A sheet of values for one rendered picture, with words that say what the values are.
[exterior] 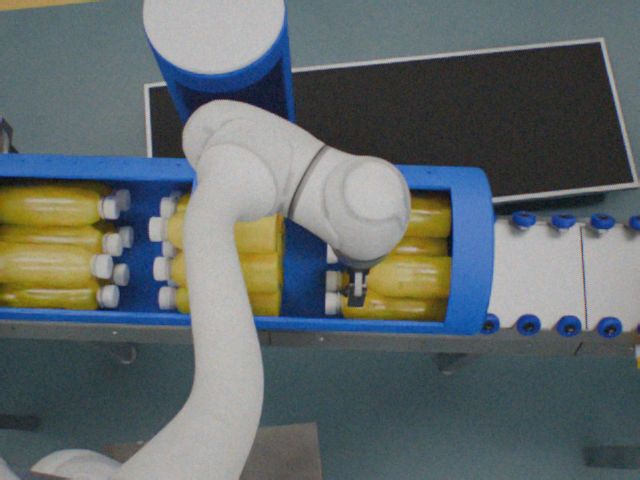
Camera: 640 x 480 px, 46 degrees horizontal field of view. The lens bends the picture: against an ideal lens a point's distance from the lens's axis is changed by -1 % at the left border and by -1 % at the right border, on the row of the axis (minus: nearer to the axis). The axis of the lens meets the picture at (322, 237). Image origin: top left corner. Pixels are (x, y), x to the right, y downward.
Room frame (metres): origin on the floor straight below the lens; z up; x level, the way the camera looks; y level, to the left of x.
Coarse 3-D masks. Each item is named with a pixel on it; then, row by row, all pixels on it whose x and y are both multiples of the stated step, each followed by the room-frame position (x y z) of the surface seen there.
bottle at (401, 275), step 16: (400, 256) 0.31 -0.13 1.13; (416, 256) 0.31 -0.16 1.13; (432, 256) 0.31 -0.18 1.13; (448, 256) 0.31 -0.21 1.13; (384, 272) 0.28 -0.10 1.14; (400, 272) 0.28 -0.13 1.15; (416, 272) 0.28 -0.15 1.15; (432, 272) 0.28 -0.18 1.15; (448, 272) 0.28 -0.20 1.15; (384, 288) 0.26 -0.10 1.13; (400, 288) 0.25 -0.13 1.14; (416, 288) 0.25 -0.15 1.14; (432, 288) 0.25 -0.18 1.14; (448, 288) 0.25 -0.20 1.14
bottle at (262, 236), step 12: (180, 216) 0.36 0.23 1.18; (276, 216) 0.36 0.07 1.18; (168, 228) 0.34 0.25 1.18; (180, 228) 0.34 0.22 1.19; (240, 228) 0.34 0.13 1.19; (252, 228) 0.34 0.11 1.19; (264, 228) 0.34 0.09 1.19; (276, 228) 0.34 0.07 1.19; (180, 240) 0.32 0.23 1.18; (240, 240) 0.32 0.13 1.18; (252, 240) 0.32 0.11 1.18; (264, 240) 0.32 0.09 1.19; (276, 240) 0.32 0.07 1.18; (240, 252) 0.31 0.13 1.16; (252, 252) 0.31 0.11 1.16; (264, 252) 0.31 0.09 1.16
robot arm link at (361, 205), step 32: (320, 160) 0.33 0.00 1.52; (352, 160) 0.31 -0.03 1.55; (384, 160) 0.31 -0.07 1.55; (320, 192) 0.29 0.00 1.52; (352, 192) 0.27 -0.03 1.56; (384, 192) 0.27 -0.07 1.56; (320, 224) 0.25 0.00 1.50; (352, 224) 0.24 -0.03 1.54; (384, 224) 0.24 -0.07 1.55; (352, 256) 0.23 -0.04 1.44
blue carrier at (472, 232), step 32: (0, 160) 0.45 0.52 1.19; (32, 160) 0.46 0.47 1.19; (64, 160) 0.46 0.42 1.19; (96, 160) 0.46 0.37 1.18; (128, 160) 0.46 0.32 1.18; (160, 160) 0.46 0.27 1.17; (160, 192) 0.46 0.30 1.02; (192, 192) 0.39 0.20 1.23; (448, 192) 0.45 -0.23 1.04; (480, 192) 0.39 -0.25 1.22; (128, 224) 0.41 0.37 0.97; (288, 224) 0.41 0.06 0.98; (480, 224) 0.33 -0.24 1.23; (128, 256) 0.35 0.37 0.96; (288, 256) 0.35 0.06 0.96; (480, 256) 0.28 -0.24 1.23; (128, 288) 0.29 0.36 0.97; (160, 288) 0.29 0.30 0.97; (288, 288) 0.29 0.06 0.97; (320, 288) 0.29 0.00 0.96; (480, 288) 0.24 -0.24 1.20; (32, 320) 0.21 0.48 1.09; (64, 320) 0.21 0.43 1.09; (96, 320) 0.21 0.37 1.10; (128, 320) 0.21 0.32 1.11; (160, 320) 0.21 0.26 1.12; (256, 320) 0.20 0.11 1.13; (288, 320) 0.20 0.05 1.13; (320, 320) 0.20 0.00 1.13; (352, 320) 0.20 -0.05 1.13; (448, 320) 0.20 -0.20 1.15; (480, 320) 0.20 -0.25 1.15
